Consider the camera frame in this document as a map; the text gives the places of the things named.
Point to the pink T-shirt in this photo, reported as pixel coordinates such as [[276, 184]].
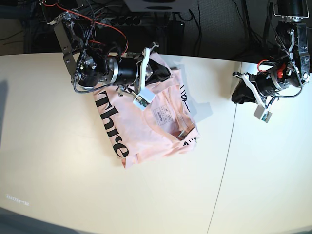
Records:
[[165, 128]]

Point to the black power strip red switch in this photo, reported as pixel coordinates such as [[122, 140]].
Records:
[[122, 21]]

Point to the black power adapter box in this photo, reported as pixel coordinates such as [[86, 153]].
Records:
[[175, 35]]

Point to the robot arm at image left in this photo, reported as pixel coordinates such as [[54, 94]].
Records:
[[95, 53]]

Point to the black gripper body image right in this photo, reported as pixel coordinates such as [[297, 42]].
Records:
[[267, 85]]

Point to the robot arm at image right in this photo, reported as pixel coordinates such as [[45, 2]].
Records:
[[287, 59]]

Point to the metal table leg column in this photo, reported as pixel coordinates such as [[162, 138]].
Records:
[[161, 38]]

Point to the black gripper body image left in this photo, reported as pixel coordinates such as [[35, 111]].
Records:
[[124, 72]]

